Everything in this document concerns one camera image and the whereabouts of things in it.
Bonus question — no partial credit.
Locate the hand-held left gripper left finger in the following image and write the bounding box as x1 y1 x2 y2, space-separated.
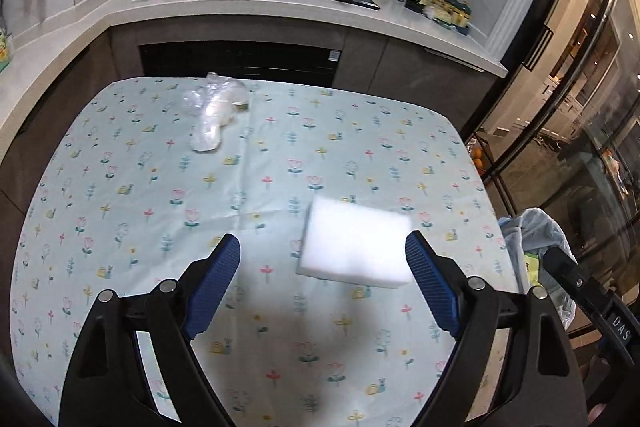
59 233 242 427

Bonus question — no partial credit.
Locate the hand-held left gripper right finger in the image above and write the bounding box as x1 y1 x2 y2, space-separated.
404 230 587 427

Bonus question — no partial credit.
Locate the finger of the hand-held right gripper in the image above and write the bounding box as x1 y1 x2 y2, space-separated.
542 247 613 323

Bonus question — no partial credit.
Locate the grey-blue trash bag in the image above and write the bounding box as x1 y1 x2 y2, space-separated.
497 207 581 333

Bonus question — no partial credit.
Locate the white sponge block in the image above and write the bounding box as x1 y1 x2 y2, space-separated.
295 195 416 290

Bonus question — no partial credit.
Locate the floral tablecloth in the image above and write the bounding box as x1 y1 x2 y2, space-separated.
9 76 526 427

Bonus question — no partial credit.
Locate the black metal rack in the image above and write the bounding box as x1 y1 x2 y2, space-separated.
465 129 523 220

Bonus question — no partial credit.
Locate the clear plastic bag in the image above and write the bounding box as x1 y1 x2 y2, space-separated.
181 72 251 154

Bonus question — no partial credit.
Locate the glass sliding door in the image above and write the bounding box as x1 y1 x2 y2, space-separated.
475 0 640 298

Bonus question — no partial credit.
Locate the built-in oven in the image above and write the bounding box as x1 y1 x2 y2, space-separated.
137 41 346 88

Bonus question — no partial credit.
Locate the set of small bottles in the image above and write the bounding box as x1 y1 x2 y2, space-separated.
425 0 473 35

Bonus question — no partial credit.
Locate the green dish soap bottle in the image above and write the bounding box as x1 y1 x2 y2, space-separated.
0 24 12 72

